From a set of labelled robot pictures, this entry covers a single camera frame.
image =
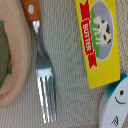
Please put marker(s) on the white fish toy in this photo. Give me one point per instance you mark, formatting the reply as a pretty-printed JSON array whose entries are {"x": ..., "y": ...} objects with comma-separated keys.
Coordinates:
[{"x": 113, "y": 107}]

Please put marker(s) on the wooden round plate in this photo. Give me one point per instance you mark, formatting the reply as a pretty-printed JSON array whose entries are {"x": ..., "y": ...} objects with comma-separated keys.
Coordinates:
[{"x": 19, "y": 39}]

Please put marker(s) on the yellow butter box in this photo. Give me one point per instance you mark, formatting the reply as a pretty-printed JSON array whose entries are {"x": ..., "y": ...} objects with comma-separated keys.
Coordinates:
[{"x": 98, "y": 31}]

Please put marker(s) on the fork with wooden handle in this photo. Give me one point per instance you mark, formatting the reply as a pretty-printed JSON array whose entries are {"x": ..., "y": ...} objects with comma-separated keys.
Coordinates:
[{"x": 44, "y": 68}]

